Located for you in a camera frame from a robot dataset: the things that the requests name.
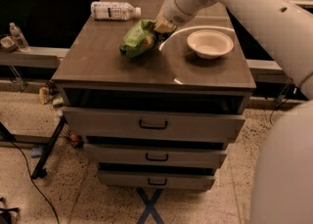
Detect grey drawer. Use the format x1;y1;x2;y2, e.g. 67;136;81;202
63;107;245;142
84;144;227;169
97;170;215;191

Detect snack bags on floor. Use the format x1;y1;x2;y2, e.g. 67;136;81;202
39;81;64;108

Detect middle grey drawer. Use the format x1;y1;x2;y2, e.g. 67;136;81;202
84;144;227;169

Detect bottom grey drawer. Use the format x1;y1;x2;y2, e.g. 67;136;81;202
97;170;215;191

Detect black table leg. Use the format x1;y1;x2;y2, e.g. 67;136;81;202
30;116;67;179

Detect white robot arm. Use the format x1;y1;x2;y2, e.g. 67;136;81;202
156;0;313;224

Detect top grey drawer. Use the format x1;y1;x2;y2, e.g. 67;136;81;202
63;107;245;142

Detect small bowl on shelf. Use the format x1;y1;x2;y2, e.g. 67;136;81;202
0;36;18;53

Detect small upright water bottle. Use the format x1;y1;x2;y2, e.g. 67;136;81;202
9;22;30;52

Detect white paper bowl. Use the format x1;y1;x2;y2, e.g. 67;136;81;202
187;29;234;60

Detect clear plastic bottle lying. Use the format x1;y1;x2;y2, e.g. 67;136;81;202
91;2;141;21

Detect green rice chip bag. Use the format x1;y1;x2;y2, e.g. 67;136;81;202
119;20;157;58

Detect grey drawer cabinet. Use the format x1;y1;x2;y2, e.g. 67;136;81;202
51;0;257;192

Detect black floor cable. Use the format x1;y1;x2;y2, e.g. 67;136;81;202
0;129;61;224

